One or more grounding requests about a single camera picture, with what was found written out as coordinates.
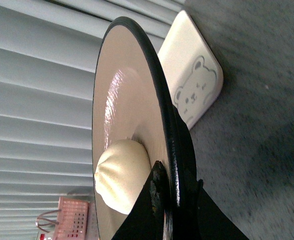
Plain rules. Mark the grey pleated curtain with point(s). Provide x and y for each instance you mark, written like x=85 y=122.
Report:
x=48 y=55

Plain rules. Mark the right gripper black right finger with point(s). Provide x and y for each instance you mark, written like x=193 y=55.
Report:
x=199 y=218

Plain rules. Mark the white bear print tray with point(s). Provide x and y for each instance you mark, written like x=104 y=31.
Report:
x=194 y=76

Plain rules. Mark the brown plate with black rim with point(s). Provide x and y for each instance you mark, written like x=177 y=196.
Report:
x=131 y=100

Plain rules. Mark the white steamed bun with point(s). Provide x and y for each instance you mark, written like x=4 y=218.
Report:
x=121 y=173

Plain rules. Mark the pink plastic basket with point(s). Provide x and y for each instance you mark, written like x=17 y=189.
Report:
x=69 y=220

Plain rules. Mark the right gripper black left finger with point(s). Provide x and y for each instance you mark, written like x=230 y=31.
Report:
x=146 y=219

